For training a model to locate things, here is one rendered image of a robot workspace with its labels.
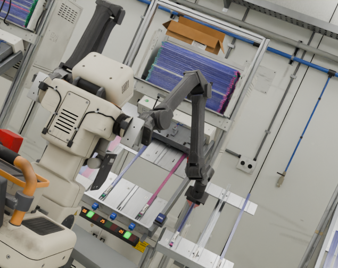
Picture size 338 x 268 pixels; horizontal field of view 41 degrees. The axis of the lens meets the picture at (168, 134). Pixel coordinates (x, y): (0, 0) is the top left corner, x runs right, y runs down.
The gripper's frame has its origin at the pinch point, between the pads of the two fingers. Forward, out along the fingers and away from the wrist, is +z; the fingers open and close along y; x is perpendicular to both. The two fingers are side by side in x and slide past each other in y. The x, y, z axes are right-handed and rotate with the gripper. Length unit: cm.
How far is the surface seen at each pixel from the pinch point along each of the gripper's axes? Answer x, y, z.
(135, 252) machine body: 7, 20, 53
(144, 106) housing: -54, 54, 5
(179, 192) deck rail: -12.4, 10.7, 10.9
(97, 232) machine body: 6, 46, 55
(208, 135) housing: -51, 12, 1
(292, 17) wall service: -227, 4, 4
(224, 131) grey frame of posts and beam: -63, 5, 4
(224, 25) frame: -103, 32, -37
